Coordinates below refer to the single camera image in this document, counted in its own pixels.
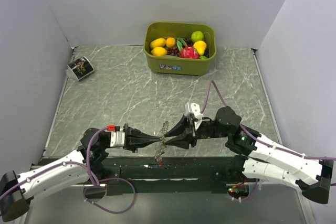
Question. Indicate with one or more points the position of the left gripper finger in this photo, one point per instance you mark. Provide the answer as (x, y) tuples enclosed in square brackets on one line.
[(141, 143), (137, 134)]

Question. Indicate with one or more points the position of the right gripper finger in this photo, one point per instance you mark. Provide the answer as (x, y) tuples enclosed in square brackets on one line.
[(181, 141), (178, 128)]

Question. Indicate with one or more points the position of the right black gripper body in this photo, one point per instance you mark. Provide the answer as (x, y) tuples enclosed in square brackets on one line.
[(205, 129)]

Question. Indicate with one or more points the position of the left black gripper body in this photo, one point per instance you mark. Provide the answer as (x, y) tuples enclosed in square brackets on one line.
[(126, 146)]

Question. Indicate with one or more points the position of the metal keyring disc with rings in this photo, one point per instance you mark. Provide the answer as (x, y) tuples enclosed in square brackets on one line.
[(160, 149)]

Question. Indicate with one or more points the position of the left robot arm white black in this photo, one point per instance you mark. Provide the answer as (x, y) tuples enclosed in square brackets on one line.
[(79, 166)]

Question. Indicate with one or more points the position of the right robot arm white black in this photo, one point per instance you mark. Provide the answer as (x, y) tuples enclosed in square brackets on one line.
[(256, 156)]

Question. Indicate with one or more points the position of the olive green plastic bin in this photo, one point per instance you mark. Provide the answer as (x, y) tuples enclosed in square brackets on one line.
[(175, 64)]

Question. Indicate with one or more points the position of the pink dragon fruit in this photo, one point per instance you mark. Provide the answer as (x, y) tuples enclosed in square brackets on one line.
[(189, 53)]

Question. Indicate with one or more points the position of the dark red grapes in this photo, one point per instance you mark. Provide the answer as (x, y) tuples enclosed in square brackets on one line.
[(180, 43)]

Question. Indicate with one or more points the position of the yellow mango lower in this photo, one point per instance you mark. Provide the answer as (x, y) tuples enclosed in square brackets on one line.
[(159, 51)]

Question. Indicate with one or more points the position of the yellow mango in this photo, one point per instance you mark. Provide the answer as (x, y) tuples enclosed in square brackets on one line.
[(159, 51), (160, 42)]

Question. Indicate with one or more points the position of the yellow pear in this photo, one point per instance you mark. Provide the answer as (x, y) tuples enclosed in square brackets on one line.
[(200, 46)]

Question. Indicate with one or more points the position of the orange fruit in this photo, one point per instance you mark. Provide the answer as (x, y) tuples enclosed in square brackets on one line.
[(170, 42)]

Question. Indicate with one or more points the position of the black printed can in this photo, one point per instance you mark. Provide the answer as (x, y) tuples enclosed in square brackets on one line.
[(80, 69)]

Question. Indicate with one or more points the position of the yellow mango upper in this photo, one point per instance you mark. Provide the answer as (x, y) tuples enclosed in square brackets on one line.
[(160, 42)]

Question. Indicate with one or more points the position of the green apple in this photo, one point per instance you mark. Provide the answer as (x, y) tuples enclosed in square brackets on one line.
[(197, 36)]

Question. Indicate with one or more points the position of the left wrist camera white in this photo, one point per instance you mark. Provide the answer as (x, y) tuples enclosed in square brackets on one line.
[(117, 138)]

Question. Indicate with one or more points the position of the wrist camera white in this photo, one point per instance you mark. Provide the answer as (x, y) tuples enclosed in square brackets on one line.
[(117, 138), (193, 112)]

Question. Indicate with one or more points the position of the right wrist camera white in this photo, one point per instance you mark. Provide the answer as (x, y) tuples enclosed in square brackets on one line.
[(193, 112)]

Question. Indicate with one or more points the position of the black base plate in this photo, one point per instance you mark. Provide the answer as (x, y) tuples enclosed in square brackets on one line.
[(178, 174)]

